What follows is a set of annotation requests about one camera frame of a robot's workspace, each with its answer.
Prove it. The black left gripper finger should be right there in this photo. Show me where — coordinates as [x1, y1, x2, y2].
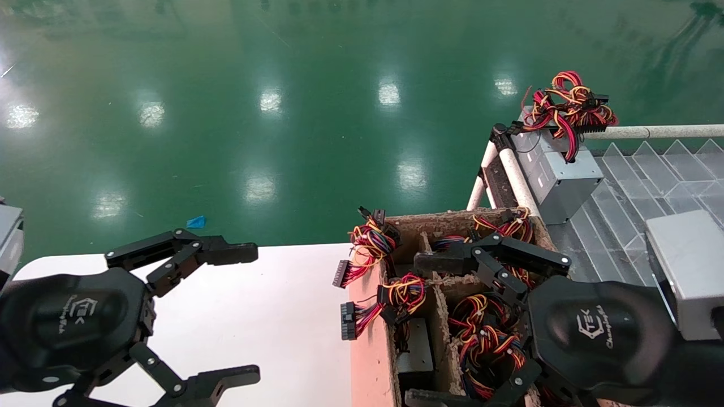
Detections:
[105, 228, 259, 298]

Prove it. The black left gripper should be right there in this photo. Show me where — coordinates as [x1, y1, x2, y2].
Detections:
[0, 267, 262, 407]

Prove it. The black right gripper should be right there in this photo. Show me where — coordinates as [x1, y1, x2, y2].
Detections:
[404, 233, 677, 407]

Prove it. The grey power supply with wires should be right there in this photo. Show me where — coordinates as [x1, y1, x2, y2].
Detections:
[341, 273, 437, 392]

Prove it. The grey metal power supply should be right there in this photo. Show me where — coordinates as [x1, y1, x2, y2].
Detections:
[537, 155, 604, 225]
[526, 136, 592, 207]
[511, 106, 566, 187]

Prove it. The brown cardboard divider box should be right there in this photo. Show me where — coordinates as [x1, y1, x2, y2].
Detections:
[347, 207, 617, 407]

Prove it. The clear acrylic divider tray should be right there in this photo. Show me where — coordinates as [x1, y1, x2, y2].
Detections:
[546, 138, 724, 283]

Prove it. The multicolour wire harness bundle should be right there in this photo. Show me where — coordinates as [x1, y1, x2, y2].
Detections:
[472, 207, 535, 245]
[509, 263, 537, 289]
[459, 331, 528, 402]
[433, 235, 473, 253]
[449, 293, 529, 340]
[333, 207, 401, 289]

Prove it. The white pipe rack frame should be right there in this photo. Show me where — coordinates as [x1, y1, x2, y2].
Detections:
[467, 123, 724, 219]

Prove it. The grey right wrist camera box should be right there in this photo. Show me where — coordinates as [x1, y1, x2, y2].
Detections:
[645, 209, 724, 341]

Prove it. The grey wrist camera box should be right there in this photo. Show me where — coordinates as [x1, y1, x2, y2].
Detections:
[645, 209, 724, 341]
[0, 198, 25, 289]

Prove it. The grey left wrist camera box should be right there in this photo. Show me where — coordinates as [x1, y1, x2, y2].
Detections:
[0, 198, 25, 289]

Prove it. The tangled red yellow wire bundle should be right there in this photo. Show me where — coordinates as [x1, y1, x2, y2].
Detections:
[519, 71, 619, 163]

